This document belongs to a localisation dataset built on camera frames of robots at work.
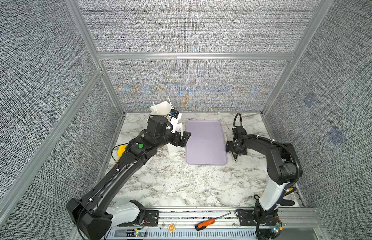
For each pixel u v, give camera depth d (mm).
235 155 906
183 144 616
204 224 705
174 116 583
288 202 796
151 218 732
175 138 605
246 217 730
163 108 909
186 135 608
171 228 702
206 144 1003
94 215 373
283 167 501
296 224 733
